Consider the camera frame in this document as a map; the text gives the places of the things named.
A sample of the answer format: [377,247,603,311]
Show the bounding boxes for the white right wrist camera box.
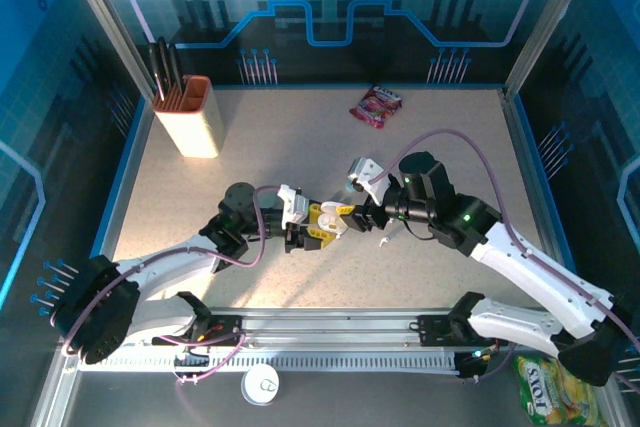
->
[346,156,391,205]

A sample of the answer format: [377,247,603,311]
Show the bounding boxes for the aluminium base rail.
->
[58,306,554,351]

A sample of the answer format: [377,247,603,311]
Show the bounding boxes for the black handled knife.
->
[168,42,186,93]
[156,36,177,98]
[148,43,167,101]

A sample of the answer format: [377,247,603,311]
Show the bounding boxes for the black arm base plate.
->
[151,313,247,348]
[416,313,510,349]

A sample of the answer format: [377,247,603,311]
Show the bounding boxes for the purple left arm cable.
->
[59,184,282,418]

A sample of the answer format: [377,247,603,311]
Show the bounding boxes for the white slotted cable duct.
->
[76,352,460,374]

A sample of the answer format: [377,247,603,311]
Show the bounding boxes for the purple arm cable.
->
[59,184,282,418]
[372,128,640,396]

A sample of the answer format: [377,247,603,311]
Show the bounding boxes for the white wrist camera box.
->
[276,183,311,229]
[346,156,391,205]

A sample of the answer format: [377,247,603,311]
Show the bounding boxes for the white round lid with logo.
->
[240,363,282,406]

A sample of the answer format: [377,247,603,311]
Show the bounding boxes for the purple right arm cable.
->
[372,128,640,396]

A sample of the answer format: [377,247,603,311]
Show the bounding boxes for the aluminium table side rail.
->
[74,95,156,309]
[499,88,574,261]

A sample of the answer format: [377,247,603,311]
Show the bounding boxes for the red berry candy bag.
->
[348,84,404,130]

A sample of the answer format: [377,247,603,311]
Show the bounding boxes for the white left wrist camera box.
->
[276,183,311,229]

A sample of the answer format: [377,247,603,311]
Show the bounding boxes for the aluminium frame post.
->
[55,0,157,99]
[503,0,602,94]

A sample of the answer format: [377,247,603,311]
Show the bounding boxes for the green candy bag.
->
[513,353,609,427]

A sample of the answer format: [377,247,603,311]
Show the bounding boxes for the beige knife block orange rim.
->
[151,74,226,160]

